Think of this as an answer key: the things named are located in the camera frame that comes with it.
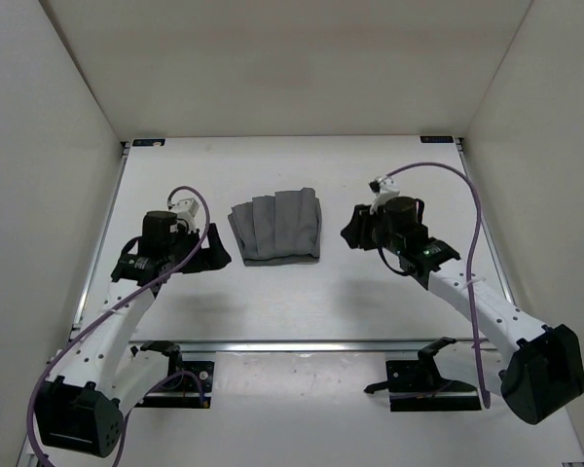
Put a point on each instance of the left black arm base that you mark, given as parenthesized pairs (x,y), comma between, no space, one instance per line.
(188,384)

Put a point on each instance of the aluminium front rail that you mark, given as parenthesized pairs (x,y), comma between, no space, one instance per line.
(311,346)

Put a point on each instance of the right blue corner label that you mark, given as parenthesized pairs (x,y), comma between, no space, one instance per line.
(436,139)

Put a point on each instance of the left blue corner label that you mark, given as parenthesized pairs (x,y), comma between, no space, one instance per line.
(148,142)

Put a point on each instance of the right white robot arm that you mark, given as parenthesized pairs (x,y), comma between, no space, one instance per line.
(542,366)

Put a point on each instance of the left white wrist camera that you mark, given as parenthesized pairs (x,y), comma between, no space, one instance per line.
(187,209)

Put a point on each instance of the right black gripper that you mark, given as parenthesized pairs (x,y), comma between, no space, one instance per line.
(356,233)

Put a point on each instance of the left aluminium side rail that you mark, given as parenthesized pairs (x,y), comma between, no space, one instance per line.
(80,210)

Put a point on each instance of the right aluminium side rail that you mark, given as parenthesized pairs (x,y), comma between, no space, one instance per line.
(498,264)

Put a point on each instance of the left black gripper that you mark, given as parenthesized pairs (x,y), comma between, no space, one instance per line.
(214,255)

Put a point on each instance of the blue corner label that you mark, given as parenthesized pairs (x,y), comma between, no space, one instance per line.
(436,139)
(148,142)

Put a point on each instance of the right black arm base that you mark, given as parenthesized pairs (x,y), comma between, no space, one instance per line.
(415,384)

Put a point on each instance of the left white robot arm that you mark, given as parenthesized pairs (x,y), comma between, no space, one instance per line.
(83,401)

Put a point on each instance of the aluminium side rail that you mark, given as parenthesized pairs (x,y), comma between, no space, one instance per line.
(80,210)
(498,264)

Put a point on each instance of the grey pleated skirt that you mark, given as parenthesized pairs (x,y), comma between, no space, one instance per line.
(281,229)

